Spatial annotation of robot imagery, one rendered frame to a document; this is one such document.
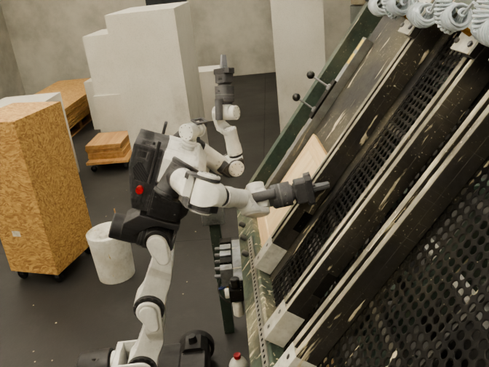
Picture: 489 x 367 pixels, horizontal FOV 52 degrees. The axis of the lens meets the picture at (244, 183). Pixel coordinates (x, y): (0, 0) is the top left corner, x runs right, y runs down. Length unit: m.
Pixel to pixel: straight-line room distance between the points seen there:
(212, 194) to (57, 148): 2.39
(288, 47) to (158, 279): 4.14
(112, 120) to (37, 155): 3.06
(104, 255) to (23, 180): 0.74
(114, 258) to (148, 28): 1.99
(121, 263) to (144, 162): 1.82
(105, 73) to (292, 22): 2.37
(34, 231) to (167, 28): 1.99
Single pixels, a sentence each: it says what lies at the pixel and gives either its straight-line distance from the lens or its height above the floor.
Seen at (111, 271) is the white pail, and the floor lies 0.11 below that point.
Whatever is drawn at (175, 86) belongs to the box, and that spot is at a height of 1.10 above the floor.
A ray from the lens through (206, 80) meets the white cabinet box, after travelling 7.30.
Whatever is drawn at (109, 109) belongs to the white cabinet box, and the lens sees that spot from 6.64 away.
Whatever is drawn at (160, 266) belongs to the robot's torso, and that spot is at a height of 0.85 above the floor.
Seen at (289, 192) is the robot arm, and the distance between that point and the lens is 1.77.
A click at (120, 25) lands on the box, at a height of 1.66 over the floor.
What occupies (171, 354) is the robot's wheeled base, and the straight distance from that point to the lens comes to 2.83.
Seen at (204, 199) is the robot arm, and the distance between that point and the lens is 1.59.
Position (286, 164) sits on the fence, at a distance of 2.39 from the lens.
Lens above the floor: 1.99
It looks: 23 degrees down
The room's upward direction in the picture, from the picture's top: 6 degrees counter-clockwise
